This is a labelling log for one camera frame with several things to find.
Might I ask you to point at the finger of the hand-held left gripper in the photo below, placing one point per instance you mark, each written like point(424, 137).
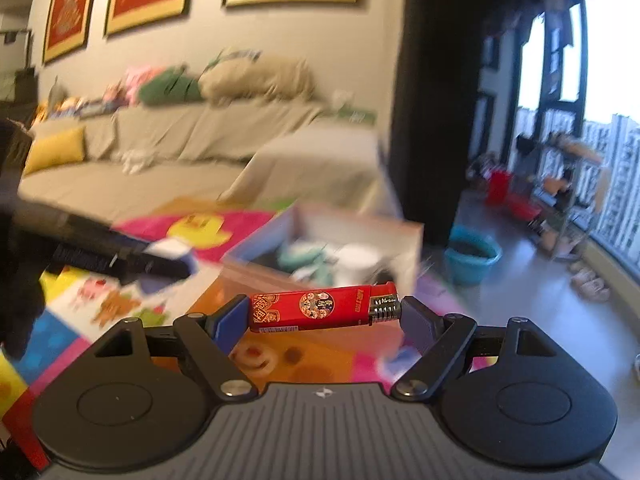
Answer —
point(130, 262)
point(90, 227)

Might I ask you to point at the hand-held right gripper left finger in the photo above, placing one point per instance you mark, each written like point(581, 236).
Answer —
point(234, 325)

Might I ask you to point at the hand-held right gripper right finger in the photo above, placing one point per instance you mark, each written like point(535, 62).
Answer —
point(419, 325)

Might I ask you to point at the red lighter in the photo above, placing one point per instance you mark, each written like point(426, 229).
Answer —
point(310, 307)

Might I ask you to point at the cardboard box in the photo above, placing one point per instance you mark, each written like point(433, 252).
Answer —
point(350, 225)

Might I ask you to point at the colourful play mat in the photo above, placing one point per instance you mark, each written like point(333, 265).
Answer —
point(90, 310)

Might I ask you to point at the small white cloth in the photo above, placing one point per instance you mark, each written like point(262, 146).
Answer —
point(137, 161)

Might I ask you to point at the yellow cushion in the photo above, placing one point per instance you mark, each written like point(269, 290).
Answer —
point(55, 152)

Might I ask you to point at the blue basin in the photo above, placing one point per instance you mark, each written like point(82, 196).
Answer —
point(472, 257)

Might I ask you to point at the white bowl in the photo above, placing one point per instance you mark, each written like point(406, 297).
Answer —
point(359, 262)

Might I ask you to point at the teal item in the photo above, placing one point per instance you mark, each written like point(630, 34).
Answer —
point(300, 255)

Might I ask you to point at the beige covered sofa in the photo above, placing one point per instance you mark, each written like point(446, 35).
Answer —
point(200, 170)

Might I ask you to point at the dark cabinet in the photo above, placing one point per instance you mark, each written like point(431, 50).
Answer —
point(20, 92)

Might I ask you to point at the pink plush toy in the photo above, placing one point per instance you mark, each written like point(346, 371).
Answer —
point(137, 82)

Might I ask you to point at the red basin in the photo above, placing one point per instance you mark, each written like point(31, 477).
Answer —
point(525, 208)

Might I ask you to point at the red bucket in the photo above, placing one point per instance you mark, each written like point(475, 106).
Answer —
point(500, 187)

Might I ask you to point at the beige slippers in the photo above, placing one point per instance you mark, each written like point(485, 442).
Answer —
point(590, 284)

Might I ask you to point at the metal shelf rack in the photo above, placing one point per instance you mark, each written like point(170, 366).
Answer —
point(565, 195)

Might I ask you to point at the green packet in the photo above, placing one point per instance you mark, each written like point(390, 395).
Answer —
point(361, 116)

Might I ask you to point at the beige pillow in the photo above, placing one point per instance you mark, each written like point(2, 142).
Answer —
point(260, 77)

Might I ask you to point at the black pillar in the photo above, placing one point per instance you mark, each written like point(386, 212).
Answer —
point(435, 85)

